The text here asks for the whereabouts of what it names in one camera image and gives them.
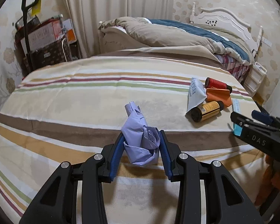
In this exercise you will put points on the brown patterned storage box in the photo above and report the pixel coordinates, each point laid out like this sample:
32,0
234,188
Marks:
54,53

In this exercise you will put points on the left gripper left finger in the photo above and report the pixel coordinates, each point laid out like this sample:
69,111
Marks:
56,201

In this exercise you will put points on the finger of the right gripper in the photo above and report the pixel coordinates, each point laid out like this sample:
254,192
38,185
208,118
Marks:
266,119
245,122

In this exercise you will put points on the plaid bed sheet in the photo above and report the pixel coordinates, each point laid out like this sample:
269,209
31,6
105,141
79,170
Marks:
237,69

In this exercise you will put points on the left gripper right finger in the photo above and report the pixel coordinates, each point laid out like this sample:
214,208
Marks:
226,201

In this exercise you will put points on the yellow label brown bottle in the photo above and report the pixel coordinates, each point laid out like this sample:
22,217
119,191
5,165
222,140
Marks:
206,111

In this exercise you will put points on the lavender paper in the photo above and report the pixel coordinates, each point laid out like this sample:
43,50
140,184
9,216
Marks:
141,141

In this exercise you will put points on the beige curtain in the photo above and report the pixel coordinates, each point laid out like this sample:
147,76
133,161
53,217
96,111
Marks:
86,15

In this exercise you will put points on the red label bottle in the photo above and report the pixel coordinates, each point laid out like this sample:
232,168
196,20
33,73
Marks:
216,84

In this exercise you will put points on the white wooden headboard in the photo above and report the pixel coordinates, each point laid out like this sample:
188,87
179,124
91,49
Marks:
224,18

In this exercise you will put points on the beige and blue duvet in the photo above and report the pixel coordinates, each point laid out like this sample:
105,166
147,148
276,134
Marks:
167,33

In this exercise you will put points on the white orange cardboard box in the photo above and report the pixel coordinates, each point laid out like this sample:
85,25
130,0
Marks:
45,35

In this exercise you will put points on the white plastic drawer unit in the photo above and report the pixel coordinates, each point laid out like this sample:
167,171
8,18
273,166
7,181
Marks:
254,78

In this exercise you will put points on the black hand trolley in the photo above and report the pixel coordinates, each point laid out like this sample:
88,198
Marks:
25,9

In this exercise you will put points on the striped bed sheet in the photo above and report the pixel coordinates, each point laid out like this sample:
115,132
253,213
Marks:
70,111

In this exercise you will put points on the white footboard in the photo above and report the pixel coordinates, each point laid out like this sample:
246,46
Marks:
115,38

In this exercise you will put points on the small orange white box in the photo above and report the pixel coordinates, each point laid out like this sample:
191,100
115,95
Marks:
68,26

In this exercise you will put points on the teal white tube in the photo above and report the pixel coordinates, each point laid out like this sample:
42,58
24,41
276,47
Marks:
236,109

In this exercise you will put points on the white wall switch panel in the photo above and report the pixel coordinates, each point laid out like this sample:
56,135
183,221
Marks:
266,42

